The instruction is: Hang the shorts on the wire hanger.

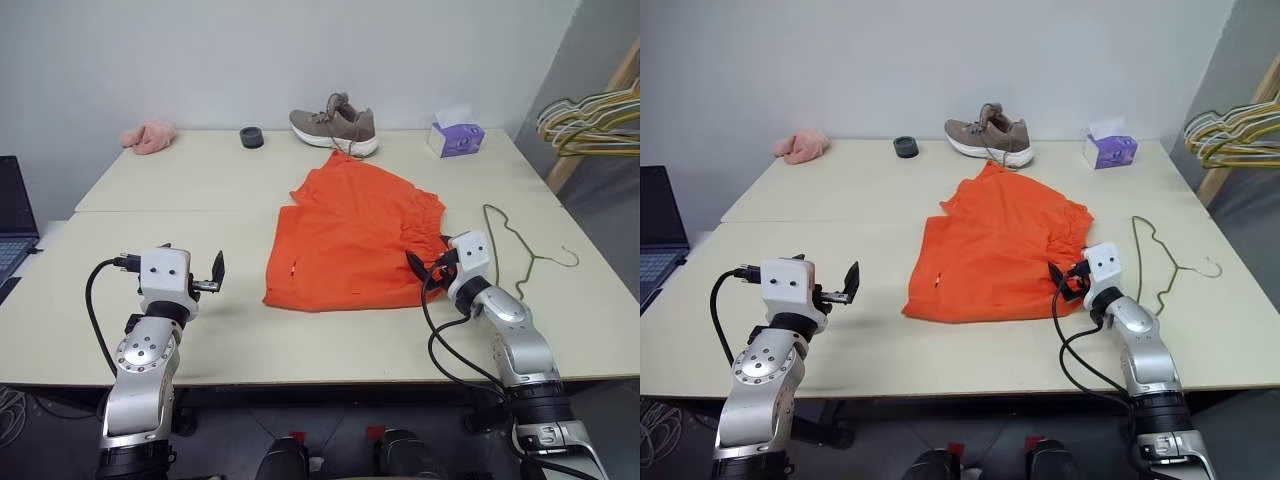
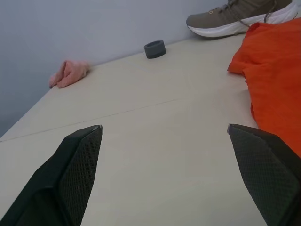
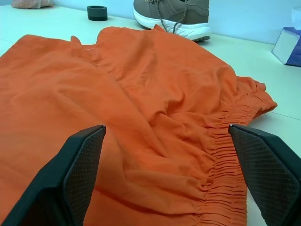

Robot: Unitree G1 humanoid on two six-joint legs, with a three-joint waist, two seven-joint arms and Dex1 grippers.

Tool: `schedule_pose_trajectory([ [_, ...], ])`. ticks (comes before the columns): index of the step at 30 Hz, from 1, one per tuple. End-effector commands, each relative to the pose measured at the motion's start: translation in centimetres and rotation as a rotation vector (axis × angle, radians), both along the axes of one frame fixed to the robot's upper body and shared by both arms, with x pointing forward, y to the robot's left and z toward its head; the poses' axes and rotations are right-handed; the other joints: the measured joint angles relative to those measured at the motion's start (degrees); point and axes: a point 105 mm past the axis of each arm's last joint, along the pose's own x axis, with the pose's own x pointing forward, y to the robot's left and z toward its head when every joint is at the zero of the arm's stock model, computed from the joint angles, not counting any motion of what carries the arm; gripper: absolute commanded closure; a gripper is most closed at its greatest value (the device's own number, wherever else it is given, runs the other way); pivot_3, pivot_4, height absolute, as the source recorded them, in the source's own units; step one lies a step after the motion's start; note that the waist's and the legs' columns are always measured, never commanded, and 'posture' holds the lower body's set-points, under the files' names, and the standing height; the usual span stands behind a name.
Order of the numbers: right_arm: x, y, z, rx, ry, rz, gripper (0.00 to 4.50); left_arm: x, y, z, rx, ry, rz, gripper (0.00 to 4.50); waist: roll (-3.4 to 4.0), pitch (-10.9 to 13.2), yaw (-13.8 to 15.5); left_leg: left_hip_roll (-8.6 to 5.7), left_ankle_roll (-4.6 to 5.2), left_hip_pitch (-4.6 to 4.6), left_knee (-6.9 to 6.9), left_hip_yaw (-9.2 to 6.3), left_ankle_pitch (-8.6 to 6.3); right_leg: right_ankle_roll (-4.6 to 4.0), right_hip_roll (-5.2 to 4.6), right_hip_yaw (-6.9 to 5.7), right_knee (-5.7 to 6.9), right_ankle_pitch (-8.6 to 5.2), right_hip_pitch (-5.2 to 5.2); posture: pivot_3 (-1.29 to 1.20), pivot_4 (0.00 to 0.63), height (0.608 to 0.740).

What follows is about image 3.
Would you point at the blue and white tissue box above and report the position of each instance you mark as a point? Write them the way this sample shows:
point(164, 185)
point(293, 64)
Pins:
point(288, 47)

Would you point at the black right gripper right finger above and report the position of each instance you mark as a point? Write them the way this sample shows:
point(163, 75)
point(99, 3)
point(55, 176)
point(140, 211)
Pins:
point(268, 169)

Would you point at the pink cloth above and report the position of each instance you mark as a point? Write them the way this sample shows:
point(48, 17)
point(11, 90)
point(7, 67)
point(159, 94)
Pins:
point(30, 3)

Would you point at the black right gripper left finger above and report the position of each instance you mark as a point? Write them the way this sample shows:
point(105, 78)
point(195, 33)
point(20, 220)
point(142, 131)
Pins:
point(58, 179)

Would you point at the orange shirt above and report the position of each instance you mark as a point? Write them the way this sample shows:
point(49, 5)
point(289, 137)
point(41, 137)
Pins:
point(131, 99)

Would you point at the brown sneaker with white sole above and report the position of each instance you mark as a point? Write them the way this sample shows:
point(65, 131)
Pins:
point(188, 14)

